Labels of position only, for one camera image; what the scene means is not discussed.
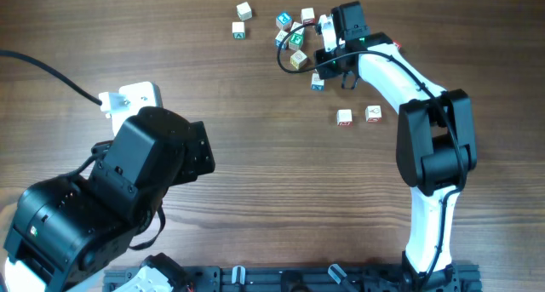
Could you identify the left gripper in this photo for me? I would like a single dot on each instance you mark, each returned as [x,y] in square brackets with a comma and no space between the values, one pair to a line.
[204,163]

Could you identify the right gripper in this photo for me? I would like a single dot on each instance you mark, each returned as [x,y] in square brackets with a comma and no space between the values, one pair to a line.
[320,62]

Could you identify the block with blue X side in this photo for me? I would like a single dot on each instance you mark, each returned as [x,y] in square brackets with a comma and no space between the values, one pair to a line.
[317,83]

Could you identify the block with red M side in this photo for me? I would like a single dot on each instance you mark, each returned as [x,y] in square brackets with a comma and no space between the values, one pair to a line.
[344,117]

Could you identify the white block red picture side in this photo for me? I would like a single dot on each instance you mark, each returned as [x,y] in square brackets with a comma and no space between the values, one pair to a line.
[373,114]

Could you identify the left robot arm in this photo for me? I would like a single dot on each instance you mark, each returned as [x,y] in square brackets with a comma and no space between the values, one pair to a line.
[68,228]

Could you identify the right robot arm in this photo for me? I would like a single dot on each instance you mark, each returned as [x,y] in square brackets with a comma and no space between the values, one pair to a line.
[435,151]

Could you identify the yellow bordered block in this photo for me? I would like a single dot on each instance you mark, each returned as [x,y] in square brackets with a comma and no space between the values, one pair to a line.
[298,59]

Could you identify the green letter F block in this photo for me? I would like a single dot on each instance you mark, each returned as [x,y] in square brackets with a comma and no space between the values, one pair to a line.
[296,41]

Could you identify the red letter M block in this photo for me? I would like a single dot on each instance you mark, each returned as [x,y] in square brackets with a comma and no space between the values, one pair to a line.
[397,44]

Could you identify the blue letter P block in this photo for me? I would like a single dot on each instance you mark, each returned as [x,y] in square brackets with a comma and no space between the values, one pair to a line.
[284,21]

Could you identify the block with green letter side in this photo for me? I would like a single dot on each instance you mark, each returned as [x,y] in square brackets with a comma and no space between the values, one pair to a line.
[238,30]

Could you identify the plain white wooden block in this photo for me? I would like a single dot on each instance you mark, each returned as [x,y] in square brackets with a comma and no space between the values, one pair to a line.
[244,11]

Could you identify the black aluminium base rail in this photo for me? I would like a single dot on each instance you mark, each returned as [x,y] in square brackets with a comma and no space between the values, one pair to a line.
[298,279]

